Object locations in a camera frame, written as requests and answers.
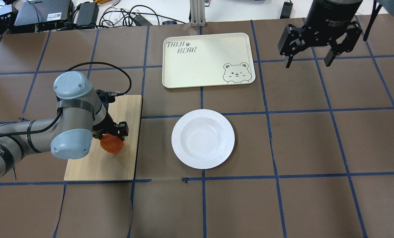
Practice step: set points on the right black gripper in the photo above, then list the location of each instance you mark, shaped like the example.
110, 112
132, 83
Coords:
332, 16

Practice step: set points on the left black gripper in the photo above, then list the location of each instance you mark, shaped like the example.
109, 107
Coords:
112, 127

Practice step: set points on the orange fruit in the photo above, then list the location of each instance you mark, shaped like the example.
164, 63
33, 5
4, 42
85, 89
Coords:
111, 143

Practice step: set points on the white round plate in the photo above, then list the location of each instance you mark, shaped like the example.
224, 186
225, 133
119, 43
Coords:
203, 139

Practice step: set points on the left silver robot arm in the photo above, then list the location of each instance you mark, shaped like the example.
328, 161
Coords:
80, 117

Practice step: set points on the cream bear tray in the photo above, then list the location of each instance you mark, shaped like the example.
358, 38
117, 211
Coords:
207, 60

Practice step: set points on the bamboo cutting board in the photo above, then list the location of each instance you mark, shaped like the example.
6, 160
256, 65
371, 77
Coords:
100, 165

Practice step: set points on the small black power adapter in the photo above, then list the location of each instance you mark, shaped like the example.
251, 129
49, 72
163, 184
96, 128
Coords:
286, 10

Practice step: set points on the black power brick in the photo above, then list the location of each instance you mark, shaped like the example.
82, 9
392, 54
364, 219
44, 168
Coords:
86, 14

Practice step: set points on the black mini computer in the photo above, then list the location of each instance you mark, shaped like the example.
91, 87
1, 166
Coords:
44, 12

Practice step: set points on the aluminium frame post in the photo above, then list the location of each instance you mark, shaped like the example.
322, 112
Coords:
197, 13

